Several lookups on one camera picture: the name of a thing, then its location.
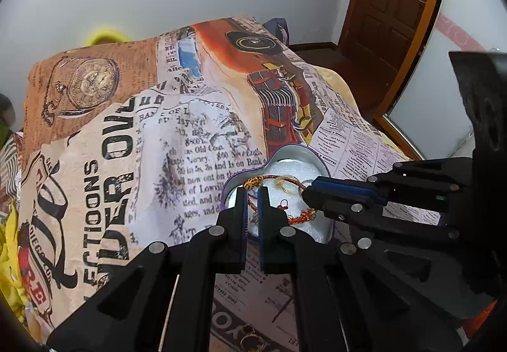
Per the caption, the newspaper print blanket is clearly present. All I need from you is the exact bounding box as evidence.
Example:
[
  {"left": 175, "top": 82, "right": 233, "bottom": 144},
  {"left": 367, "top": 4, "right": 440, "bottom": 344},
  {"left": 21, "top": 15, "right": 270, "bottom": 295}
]
[{"left": 15, "top": 13, "right": 445, "bottom": 352}]

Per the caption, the yellow round cushion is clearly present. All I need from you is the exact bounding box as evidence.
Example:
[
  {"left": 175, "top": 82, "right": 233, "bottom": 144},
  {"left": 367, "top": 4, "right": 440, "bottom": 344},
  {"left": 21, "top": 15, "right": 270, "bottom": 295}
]
[{"left": 84, "top": 28, "right": 131, "bottom": 46}]

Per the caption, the dark green pillow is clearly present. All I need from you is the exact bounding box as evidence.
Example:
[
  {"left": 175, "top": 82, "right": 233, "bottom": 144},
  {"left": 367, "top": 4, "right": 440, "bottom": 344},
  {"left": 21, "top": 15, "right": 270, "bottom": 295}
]
[{"left": 0, "top": 94, "right": 16, "bottom": 135}]

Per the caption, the brown wooden door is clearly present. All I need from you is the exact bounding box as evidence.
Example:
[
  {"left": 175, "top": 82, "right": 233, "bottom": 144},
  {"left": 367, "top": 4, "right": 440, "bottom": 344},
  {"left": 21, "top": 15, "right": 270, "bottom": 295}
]
[{"left": 338, "top": 0, "right": 437, "bottom": 121}]

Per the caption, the orange braided bracelet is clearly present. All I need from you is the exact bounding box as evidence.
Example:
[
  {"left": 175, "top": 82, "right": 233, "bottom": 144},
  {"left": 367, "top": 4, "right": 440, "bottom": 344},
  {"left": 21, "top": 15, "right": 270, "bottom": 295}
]
[{"left": 241, "top": 173, "right": 318, "bottom": 227}]

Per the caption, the purple heart-shaped tin box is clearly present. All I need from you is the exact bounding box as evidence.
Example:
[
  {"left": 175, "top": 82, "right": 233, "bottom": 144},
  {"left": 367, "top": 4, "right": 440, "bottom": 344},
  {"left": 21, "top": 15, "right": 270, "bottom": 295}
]
[{"left": 222, "top": 145, "right": 333, "bottom": 244}]

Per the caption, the dark blue bag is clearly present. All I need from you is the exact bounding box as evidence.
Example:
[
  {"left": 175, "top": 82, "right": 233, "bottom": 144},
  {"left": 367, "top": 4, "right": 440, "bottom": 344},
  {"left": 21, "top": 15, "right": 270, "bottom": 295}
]
[{"left": 263, "top": 18, "right": 290, "bottom": 45}]

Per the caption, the thin gold ring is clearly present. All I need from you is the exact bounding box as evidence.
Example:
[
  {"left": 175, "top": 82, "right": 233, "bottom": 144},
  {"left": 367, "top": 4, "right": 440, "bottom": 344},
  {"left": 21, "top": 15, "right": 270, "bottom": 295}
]
[{"left": 239, "top": 325, "right": 271, "bottom": 352}]

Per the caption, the white sliding wardrobe door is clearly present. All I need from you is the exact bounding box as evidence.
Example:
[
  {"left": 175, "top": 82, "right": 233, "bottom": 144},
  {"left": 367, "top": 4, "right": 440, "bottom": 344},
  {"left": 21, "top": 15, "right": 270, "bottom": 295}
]
[{"left": 388, "top": 0, "right": 506, "bottom": 159}]

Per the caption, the yellow cloth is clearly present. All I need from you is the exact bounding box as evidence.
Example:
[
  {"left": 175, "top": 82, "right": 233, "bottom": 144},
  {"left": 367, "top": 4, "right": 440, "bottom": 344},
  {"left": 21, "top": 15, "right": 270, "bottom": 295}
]
[{"left": 0, "top": 200, "right": 28, "bottom": 325}]

